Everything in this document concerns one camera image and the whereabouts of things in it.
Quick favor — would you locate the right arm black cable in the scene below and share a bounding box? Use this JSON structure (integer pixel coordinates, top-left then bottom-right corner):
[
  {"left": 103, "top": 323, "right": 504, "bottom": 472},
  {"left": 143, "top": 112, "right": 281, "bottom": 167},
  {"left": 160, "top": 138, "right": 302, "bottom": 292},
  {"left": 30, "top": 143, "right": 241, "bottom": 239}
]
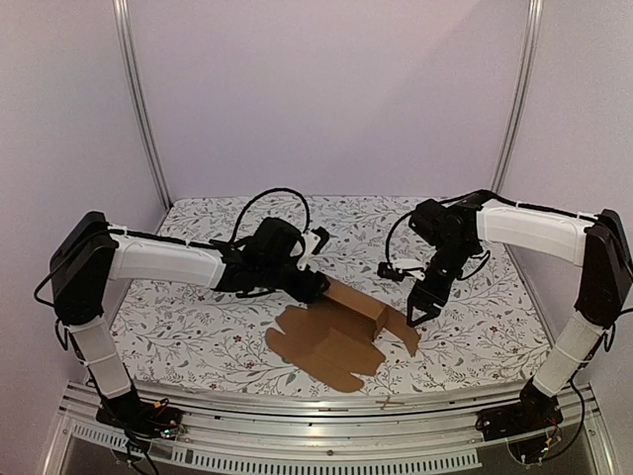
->
[{"left": 383, "top": 195, "right": 466, "bottom": 268}]

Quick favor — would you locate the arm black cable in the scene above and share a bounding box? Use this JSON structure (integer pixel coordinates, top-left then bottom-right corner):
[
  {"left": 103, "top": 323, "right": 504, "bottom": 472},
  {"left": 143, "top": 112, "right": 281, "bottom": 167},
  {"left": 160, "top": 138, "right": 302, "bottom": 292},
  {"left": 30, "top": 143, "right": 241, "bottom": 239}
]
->
[
  {"left": 231, "top": 186, "right": 313, "bottom": 243},
  {"left": 383, "top": 195, "right": 466, "bottom": 268}
]

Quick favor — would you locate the small wooden stick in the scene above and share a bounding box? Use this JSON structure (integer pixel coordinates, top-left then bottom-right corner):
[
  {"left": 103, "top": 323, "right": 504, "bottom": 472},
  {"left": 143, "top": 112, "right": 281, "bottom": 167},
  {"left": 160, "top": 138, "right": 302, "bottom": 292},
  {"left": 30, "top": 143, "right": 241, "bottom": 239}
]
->
[{"left": 376, "top": 395, "right": 405, "bottom": 411}]

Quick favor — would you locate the aluminium front rail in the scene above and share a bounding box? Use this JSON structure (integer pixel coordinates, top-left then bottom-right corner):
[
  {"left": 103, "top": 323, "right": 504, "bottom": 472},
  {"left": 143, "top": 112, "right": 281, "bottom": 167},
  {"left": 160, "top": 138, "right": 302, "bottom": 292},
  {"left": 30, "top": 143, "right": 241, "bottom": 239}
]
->
[{"left": 42, "top": 380, "right": 619, "bottom": 475}]

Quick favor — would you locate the left aluminium frame post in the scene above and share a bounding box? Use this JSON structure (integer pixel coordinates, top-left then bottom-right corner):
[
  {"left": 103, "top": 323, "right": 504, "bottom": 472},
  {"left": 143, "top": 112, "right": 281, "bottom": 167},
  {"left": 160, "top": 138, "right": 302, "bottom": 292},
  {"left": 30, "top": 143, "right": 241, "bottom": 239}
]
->
[{"left": 112, "top": 0, "right": 173, "bottom": 211}]

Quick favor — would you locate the aluminium frame post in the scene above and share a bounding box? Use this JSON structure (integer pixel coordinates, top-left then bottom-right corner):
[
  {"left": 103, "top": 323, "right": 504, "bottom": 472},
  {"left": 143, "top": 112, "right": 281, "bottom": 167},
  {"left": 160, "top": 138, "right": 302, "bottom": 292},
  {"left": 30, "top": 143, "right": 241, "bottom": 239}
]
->
[
  {"left": 112, "top": 0, "right": 173, "bottom": 211},
  {"left": 491, "top": 0, "right": 544, "bottom": 193}
]

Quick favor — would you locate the right aluminium frame post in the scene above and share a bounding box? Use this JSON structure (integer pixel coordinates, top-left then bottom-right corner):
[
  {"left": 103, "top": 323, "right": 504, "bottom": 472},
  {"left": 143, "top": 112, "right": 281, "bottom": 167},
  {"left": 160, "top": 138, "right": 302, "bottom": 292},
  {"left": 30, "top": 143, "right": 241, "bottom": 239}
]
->
[{"left": 491, "top": 0, "right": 544, "bottom": 193}]

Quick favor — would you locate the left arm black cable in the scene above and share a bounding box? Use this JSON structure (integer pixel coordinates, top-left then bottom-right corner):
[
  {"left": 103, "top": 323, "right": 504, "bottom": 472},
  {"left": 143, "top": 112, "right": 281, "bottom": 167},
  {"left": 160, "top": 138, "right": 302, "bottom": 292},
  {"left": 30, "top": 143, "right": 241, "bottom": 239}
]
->
[{"left": 231, "top": 186, "right": 313, "bottom": 243}]

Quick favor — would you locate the floral patterned table mat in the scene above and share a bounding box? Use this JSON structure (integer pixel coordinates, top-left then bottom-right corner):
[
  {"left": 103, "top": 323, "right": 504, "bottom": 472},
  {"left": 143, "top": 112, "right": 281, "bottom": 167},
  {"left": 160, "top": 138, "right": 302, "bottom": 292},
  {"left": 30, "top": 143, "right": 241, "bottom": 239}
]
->
[{"left": 112, "top": 194, "right": 550, "bottom": 398}]

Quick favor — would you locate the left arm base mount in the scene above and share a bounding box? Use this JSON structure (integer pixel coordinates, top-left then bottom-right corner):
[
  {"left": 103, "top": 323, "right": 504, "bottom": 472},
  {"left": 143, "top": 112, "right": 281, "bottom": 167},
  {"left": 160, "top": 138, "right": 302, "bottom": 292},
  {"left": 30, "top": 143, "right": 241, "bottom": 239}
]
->
[{"left": 96, "top": 393, "right": 184, "bottom": 439}]

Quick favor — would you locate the brown cardboard box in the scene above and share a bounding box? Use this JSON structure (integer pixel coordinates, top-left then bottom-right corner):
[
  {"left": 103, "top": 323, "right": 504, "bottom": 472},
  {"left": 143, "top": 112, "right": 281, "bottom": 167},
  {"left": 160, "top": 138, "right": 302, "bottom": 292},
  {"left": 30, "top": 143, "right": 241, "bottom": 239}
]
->
[{"left": 265, "top": 279, "right": 420, "bottom": 393}]

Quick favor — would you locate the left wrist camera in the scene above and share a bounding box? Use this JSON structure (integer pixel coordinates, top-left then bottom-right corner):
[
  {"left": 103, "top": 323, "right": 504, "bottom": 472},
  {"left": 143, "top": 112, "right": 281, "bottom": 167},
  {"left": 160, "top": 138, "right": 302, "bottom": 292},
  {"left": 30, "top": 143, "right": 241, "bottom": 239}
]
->
[{"left": 291, "top": 227, "right": 330, "bottom": 271}]

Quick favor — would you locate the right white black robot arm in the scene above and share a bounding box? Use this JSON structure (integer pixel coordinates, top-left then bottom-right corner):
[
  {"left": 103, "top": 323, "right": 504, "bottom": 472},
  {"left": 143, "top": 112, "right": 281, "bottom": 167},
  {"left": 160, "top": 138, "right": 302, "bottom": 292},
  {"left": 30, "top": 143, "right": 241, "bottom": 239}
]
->
[{"left": 406, "top": 190, "right": 632, "bottom": 431}]

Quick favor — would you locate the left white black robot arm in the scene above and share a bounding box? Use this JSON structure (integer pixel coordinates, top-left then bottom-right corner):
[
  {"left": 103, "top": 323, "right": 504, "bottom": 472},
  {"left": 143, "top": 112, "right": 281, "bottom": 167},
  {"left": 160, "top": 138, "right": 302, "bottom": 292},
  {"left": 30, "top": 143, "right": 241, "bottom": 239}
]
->
[{"left": 36, "top": 212, "right": 329, "bottom": 429}]

